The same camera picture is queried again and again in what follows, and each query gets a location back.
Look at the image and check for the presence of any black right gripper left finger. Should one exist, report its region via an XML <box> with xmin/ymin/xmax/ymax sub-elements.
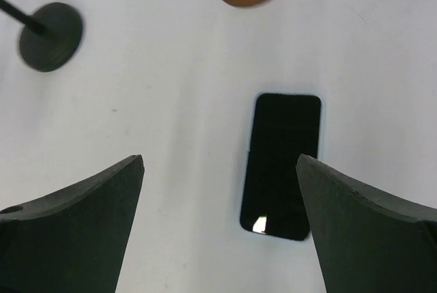
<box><xmin>1</xmin><ymin>155</ymin><xmax>144</xmax><ymax>292</ymax></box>

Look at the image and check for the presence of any light blue cased phone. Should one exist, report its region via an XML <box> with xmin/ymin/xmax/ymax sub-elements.
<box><xmin>240</xmin><ymin>93</ymin><xmax>322</xmax><ymax>241</ymax></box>

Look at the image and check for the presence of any black clamp phone stand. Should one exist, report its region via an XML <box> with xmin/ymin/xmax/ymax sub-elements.
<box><xmin>1</xmin><ymin>0</ymin><xmax>84</xmax><ymax>72</ymax></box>

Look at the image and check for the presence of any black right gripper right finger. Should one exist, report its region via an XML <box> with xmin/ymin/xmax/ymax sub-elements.
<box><xmin>296</xmin><ymin>155</ymin><xmax>436</xmax><ymax>292</ymax></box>

